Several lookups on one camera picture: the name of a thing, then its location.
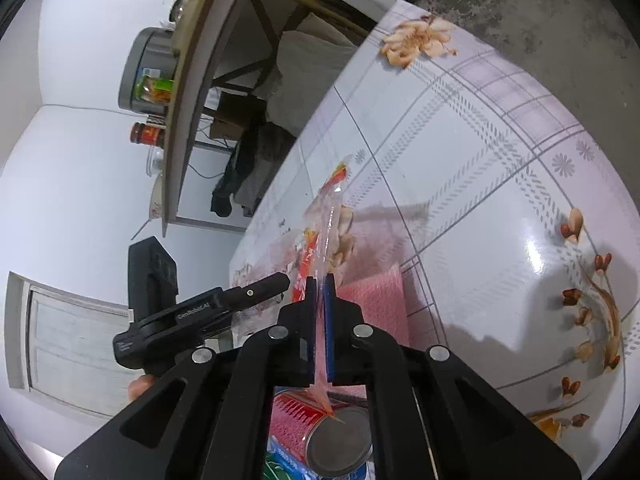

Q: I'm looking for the red sauce jar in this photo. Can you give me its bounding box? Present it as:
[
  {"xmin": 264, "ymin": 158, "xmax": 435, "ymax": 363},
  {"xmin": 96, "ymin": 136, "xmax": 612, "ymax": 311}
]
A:
[{"xmin": 130, "ymin": 122, "xmax": 167, "ymax": 147}]

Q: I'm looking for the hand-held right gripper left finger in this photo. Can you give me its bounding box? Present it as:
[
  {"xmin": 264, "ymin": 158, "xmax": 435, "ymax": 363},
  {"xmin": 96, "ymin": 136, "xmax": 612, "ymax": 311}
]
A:
[{"xmin": 54, "ymin": 276, "xmax": 321, "ymax": 480}]

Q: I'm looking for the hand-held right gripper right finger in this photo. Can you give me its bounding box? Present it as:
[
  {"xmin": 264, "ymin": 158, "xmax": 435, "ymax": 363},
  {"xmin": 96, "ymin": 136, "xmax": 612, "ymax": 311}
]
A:
[{"xmin": 322, "ymin": 274, "xmax": 583, "ymax": 480}]

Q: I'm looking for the white sack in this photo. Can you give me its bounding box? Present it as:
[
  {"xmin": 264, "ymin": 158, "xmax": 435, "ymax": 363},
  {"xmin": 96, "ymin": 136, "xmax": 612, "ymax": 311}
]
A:
[{"xmin": 265, "ymin": 12, "xmax": 358, "ymax": 138}]

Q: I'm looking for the person's left hand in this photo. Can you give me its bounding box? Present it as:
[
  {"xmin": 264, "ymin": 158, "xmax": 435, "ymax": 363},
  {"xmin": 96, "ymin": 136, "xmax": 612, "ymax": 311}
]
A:
[{"xmin": 127, "ymin": 375, "xmax": 156, "ymax": 403}]

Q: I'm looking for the pink foam pad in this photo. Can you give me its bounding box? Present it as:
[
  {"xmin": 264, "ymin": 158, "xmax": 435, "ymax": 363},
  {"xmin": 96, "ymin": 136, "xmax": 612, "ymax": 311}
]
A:
[{"xmin": 336, "ymin": 264, "xmax": 412, "ymax": 348}]

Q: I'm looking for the grey rice cooker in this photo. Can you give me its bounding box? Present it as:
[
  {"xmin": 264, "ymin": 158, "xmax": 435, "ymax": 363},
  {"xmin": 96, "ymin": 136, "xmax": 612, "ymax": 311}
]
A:
[{"xmin": 117, "ymin": 27, "xmax": 181, "ymax": 116}]

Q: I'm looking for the white-legged side table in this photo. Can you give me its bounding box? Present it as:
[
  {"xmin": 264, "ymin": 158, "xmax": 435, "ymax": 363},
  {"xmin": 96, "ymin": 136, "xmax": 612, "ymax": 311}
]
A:
[{"xmin": 162, "ymin": 0, "xmax": 421, "ymax": 238}]

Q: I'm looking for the red metal can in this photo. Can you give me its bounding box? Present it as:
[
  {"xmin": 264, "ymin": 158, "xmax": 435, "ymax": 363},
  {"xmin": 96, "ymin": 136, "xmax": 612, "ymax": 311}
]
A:
[{"xmin": 270, "ymin": 390, "xmax": 375, "ymax": 477}]

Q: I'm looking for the white panelled door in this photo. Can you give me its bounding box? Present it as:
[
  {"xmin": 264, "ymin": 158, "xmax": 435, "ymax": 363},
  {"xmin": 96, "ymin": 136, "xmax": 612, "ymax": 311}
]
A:
[{"xmin": 5, "ymin": 270, "xmax": 138, "ymax": 418}]

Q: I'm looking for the black cloth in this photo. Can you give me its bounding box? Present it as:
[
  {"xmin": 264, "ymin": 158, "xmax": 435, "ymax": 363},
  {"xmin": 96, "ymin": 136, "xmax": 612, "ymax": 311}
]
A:
[{"xmin": 210, "ymin": 130, "xmax": 296, "ymax": 218}]

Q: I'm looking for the green lid pickle jar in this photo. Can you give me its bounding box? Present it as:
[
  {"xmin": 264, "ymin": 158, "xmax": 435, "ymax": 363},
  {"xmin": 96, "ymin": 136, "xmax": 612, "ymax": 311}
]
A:
[{"xmin": 134, "ymin": 74, "xmax": 175, "ymax": 103}]

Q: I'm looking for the brown cardboard box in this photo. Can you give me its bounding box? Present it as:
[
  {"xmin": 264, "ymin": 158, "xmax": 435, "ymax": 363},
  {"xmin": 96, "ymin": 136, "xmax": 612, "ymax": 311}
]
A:
[{"xmin": 209, "ymin": 91, "xmax": 266, "ymax": 142}]

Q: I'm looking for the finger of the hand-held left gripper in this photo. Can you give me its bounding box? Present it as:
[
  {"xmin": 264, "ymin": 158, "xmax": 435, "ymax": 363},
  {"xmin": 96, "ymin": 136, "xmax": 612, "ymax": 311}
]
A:
[{"xmin": 220, "ymin": 272, "xmax": 291, "ymax": 311}]

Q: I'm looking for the glass bowl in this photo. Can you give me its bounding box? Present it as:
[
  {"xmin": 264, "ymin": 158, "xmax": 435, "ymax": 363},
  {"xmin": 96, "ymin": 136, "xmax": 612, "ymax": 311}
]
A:
[{"xmin": 146, "ymin": 146, "xmax": 166, "ymax": 177}]

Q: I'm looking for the clear red snack wrapper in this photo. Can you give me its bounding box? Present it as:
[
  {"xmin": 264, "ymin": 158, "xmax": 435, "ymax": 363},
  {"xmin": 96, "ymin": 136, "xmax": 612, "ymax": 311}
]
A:
[{"xmin": 292, "ymin": 160, "xmax": 358, "ymax": 418}]

